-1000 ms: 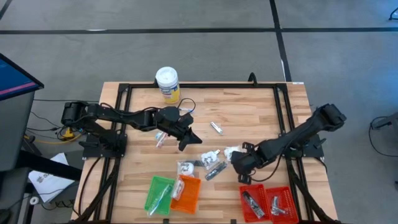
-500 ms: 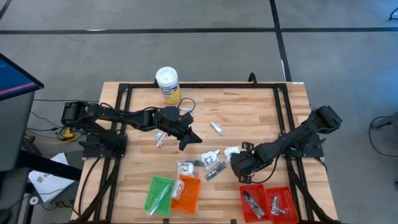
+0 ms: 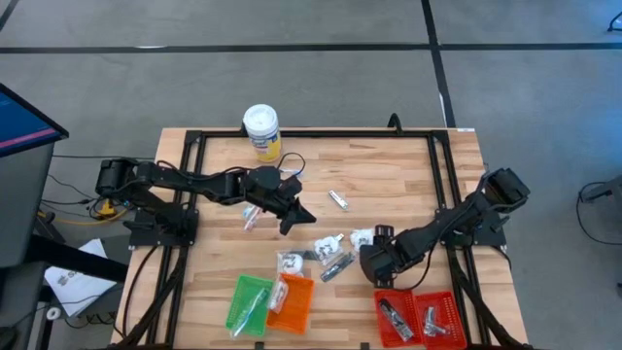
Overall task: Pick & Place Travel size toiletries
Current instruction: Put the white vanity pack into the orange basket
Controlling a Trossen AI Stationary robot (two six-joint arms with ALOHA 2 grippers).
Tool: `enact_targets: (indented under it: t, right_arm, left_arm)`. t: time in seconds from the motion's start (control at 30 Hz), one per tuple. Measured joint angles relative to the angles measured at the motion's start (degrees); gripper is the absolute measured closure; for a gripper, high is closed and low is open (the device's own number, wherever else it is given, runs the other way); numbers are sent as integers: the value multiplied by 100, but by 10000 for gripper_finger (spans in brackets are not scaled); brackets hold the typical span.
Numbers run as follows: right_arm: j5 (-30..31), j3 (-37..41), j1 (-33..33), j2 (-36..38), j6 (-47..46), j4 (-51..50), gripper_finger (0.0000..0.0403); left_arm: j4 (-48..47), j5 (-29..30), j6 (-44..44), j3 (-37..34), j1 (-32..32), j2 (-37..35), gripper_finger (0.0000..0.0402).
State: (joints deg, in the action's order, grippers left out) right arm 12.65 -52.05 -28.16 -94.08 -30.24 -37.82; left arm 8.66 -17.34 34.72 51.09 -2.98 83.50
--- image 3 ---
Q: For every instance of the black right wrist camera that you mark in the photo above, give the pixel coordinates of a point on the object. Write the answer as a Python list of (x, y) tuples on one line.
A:
[(384, 233)]

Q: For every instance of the clear bag with white cotton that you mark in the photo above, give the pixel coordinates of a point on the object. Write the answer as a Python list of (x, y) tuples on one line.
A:
[(278, 296), (291, 265), (328, 248), (362, 239)]

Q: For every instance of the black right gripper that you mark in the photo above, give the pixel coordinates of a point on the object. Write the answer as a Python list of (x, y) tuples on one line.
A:
[(376, 265)]

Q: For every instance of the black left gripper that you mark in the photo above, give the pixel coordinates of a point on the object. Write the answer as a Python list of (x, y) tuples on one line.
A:
[(284, 205)]

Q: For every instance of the green plastic basket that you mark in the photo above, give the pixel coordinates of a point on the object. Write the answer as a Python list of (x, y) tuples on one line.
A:
[(238, 311)]

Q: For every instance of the white paper sheet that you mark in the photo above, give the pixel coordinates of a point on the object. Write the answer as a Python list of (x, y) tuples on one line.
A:
[(73, 291)]

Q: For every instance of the orange plastic basket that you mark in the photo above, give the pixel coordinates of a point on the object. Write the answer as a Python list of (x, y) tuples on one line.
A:
[(296, 311)]

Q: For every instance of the black beam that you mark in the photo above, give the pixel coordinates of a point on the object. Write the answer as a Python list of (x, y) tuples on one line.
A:
[(73, 257)]

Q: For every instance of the blue toothbrush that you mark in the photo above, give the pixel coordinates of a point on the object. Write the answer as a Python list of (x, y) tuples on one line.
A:
[(250, 211), (250, 311), (296, 172)]

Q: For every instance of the white tape roll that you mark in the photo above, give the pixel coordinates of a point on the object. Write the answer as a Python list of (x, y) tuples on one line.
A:
[(48, 312)]

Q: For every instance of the black packaged comb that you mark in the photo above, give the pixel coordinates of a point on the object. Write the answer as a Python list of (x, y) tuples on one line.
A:
[(396, 320), (308, 255), (337, 267)]

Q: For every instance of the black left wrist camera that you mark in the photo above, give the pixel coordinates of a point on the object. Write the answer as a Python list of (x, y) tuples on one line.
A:
[(291, 187)]

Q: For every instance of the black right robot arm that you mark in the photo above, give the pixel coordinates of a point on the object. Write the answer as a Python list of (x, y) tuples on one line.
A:
[(452, 223)]

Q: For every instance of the white label sticker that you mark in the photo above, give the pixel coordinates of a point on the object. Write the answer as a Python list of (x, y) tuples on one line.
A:
[(465, 129)]

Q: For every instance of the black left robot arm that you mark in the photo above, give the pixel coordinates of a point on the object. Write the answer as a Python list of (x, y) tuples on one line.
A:
[(194, 182)]

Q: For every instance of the white-lidded yellow wipes canister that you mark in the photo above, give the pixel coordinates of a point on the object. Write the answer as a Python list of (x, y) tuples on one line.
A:
[(262, 126)]

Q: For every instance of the dark grey cart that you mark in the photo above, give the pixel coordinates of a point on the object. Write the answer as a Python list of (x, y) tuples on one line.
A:
[(19, 301)]

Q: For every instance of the grey cabinet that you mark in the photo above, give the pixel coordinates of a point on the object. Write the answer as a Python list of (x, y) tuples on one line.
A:
[(24, 204)]

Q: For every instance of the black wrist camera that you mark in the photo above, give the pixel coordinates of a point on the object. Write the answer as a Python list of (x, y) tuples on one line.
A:
[(291, 187), (384, 233)]

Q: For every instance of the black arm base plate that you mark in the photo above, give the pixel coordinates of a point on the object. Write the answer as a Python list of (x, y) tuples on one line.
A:
[(146, 238), (486, 238)]

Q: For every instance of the silver nail clipper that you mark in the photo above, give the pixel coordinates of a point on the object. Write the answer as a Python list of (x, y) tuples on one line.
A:
[(430, 316), (340, 236), (338, 199), (439, 330)]

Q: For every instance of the blue-screen monitor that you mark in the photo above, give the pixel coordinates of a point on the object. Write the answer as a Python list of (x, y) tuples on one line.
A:
[(24, 121)]

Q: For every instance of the red plastic basket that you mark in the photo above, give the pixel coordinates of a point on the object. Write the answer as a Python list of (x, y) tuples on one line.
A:
[(457, 335), (408, 304)]

